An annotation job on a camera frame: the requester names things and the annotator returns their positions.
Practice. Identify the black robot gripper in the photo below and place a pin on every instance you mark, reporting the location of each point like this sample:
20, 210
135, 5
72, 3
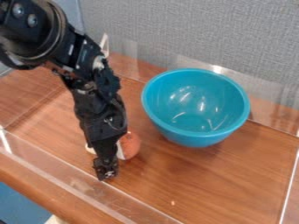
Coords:
103, 122

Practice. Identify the brown and white toy mushroom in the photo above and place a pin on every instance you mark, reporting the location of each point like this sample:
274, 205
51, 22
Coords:
121, 147

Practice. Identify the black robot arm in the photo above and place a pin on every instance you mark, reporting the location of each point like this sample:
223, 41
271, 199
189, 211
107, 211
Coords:
37, 38

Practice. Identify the blue plastic bowl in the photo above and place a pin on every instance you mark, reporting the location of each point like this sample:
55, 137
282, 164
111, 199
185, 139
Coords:
196, 106

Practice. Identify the clear acrylic front barrier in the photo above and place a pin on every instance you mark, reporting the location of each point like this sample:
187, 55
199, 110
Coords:
67, 190

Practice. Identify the clear acrylic barrier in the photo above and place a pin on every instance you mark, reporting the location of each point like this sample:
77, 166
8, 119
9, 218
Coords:
274, 102
67, 190

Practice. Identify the clear acrylic back barrier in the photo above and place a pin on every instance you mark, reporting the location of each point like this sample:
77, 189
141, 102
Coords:
274, 102

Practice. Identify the clear acrylic corner bracket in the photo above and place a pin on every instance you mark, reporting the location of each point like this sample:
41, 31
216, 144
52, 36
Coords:
103, 45

